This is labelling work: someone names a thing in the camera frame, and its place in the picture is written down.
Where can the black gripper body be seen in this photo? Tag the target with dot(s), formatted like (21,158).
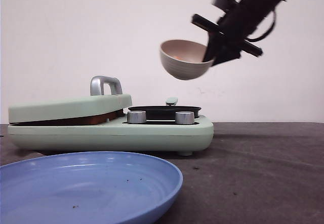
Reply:
(234,25)

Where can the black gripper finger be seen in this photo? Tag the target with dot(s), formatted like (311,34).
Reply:
(215,42)
(227,53)

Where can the beige ribbed bowl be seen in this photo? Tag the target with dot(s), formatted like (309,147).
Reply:
(183,59)

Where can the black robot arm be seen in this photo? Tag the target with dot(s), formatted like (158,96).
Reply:
(258,10)

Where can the mint green breakfast maker base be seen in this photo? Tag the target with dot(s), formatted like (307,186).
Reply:
(116,135)

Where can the silver right knob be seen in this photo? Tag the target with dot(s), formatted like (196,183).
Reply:
(184,118)

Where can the silver knob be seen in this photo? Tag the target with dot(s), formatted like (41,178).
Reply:
(136,117)
(184,118)

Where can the silver left knob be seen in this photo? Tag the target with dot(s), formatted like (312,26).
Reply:
(136,117)

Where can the blue plate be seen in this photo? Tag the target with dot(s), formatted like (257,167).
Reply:
(89,187)

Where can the black frying pan green handle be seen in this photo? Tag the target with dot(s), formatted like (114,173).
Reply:
(164,112)

